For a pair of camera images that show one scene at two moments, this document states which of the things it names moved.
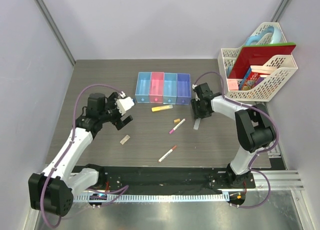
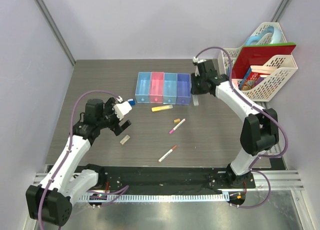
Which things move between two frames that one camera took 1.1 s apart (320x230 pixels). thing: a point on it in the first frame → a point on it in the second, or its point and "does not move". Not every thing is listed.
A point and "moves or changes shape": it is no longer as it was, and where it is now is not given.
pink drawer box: x=156 y=87 does not move
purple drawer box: x=183 y=89 does not move
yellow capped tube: x=161 y=108 does not move
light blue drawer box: x=143 y=87 does not move
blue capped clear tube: x=197 y=123 moves or changes shape
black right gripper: x=194 y=102 → x=195 y=91
